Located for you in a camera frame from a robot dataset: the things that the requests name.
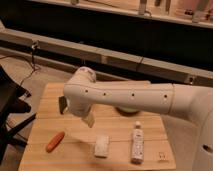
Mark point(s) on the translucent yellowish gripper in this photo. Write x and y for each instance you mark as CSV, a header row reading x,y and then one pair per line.
x,y
89,120

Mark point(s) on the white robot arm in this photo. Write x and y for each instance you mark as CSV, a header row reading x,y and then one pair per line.
x,y
188,101

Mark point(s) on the white sponge block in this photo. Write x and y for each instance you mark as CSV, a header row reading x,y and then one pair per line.
x,y
102,146

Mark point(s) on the black chair base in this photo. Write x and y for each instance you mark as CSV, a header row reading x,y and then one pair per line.
x,y
10,102

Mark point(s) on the black rectangular block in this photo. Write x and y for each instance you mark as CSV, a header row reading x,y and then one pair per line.
x,y
62,104

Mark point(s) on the white squeeze bottle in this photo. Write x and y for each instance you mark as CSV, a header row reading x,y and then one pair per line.
x,y
137,149

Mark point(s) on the green ceramic bowl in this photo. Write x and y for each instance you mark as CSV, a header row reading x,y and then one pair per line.
x,y
127,111

